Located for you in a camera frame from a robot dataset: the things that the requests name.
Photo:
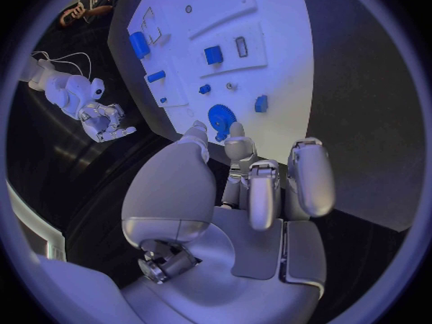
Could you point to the person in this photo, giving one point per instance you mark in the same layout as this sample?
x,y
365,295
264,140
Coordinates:
x,y
94,2

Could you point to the large blue cylinder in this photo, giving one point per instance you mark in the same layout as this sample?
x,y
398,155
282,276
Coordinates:
x,y
139,44

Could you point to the small blue cylinder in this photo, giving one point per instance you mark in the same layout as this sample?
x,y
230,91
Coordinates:
x,y
156,76

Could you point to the white task board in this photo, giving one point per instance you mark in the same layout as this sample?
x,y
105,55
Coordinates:
x,y
236,67

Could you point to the tiny blue peg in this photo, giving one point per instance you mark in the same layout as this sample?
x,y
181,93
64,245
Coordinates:
x,y
163,100

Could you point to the small blue block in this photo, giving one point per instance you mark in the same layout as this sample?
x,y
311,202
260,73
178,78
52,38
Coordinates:
x,y
261,104

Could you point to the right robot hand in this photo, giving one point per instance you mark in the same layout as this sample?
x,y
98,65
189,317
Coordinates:
x,y
101,121

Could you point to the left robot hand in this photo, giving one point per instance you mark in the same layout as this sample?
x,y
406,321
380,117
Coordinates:
x,y
202,248

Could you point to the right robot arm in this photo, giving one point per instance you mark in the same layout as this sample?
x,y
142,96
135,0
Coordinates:
x,y
67,89

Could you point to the blue gear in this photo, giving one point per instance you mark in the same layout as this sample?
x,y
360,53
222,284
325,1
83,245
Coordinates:
x,y
221,118

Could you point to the large blue block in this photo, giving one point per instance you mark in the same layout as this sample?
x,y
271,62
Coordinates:
x,y
213,55

